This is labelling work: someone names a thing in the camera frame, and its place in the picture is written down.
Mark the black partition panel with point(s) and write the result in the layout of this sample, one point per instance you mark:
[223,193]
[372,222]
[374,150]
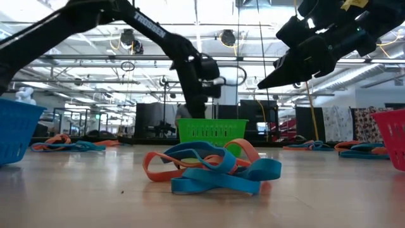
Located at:
[224,111]
[250,114]
[148,114]

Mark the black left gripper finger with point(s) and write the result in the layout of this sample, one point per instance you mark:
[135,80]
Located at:
[202,107]
[194,107]

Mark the green plastic basket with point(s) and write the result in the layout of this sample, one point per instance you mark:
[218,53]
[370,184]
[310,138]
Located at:
[212,130]

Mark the white robot figure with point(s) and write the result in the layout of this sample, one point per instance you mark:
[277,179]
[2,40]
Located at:
[25,95]

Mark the band pile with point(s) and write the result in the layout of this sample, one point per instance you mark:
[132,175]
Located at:
[60,137]

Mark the dark floral cloth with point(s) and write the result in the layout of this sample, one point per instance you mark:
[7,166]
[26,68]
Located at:
[364,126]

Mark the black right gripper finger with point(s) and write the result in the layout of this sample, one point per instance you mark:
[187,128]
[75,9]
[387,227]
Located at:
[289,61]
[284,79]

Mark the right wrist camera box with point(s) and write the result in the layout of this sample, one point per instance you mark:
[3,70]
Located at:
[294,31]

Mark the small lit screen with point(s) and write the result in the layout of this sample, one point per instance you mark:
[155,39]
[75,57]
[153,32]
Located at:
[262,126]

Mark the black metal frame rack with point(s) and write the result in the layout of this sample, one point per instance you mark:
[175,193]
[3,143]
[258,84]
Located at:
[53,122]

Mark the blue plastic basket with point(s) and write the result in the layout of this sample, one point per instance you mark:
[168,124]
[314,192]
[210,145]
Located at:
[19,133]

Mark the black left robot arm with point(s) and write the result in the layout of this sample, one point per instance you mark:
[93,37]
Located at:
[152,25]

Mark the yellow tag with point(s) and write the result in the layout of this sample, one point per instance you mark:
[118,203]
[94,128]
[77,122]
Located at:
[354,3]

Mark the red plastic basket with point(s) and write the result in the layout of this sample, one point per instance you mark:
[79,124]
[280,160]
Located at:
[392,139]

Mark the black hanging cloth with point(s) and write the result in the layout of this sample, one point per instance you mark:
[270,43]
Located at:
[303,123]

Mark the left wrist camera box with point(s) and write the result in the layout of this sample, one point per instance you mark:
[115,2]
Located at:
[209,68]

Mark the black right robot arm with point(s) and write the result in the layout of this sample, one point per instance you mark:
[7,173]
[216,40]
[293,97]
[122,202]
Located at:
[386,16]

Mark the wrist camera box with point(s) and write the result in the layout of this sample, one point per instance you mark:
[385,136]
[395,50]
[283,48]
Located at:
[209,68]
[294,31]

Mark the black background robot stand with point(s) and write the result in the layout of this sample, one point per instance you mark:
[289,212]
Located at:
[164,128]

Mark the white floral cloth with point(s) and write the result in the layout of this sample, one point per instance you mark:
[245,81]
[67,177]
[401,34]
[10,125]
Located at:
[337,123]

